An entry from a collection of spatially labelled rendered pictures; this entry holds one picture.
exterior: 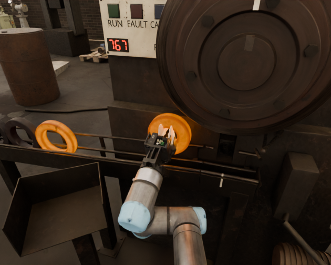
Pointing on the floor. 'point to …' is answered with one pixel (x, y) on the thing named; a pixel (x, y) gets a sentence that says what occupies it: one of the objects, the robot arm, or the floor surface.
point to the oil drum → (26, 64)
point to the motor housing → (300, 256)
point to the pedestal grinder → (21, 13)
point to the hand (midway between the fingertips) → (169, 130)
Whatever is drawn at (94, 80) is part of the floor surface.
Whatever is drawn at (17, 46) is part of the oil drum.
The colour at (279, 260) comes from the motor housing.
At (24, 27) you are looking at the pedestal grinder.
